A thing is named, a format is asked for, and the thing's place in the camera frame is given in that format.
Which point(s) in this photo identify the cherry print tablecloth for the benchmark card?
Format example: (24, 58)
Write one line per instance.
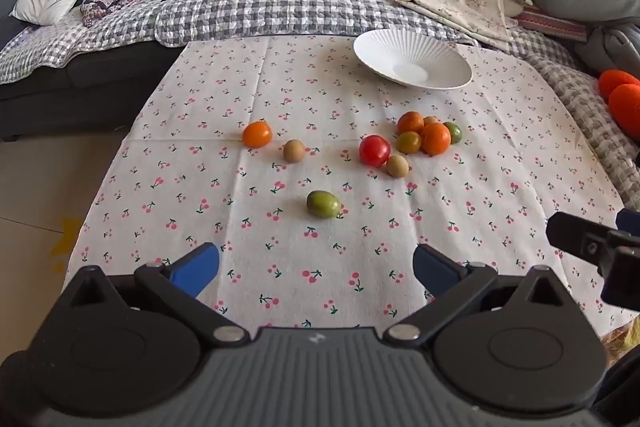
(300, 82)

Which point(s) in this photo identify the small green lime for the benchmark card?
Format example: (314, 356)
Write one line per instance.
(456, 133)

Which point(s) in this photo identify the small yellow-orange tangerine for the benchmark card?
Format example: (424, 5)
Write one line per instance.
(431, 121)

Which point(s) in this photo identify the red tomato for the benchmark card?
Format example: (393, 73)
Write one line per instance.
(374, 150)

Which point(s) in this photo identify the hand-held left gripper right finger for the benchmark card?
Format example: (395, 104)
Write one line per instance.
(435, 269)

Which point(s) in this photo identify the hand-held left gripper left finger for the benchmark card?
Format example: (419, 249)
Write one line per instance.
(197, 269)

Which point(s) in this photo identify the grey woven blanket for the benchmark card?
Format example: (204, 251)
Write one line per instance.
(590, 117)

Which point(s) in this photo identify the red-orange tangerine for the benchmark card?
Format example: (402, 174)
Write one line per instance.
(410, 122)

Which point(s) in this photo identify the white ribbed bowl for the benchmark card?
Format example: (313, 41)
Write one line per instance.
(390, 52)

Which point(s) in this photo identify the large orange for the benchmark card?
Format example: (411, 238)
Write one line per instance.
(436, 139)

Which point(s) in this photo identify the brown kiwi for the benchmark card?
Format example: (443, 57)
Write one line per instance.
(293, 151)
(397, 166)

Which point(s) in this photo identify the dark grey garment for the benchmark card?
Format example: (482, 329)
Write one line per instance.
(610, 49)

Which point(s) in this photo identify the beige floral cloth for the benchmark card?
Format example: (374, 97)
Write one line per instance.
(450, 9)

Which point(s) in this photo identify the floral pouch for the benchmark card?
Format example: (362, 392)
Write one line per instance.
(100, 9)

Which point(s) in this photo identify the small orange tangerine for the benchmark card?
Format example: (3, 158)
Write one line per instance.
(257, 134)

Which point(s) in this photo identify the orange knitted cushion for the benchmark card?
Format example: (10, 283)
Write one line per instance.
(627, 109)
(617, 79)

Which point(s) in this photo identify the green orange-tinged tangerine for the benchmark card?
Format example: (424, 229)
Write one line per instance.
(408, 143)

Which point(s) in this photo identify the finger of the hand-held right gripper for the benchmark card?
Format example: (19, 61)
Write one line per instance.
(580, 237)
(629, 221)

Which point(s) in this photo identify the green mango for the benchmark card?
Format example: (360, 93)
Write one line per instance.
(323, 204)

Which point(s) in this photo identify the striped cushion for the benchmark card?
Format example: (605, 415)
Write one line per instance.
(550, 24)

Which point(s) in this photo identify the grey checked blanket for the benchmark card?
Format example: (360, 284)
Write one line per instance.
(300, 2)

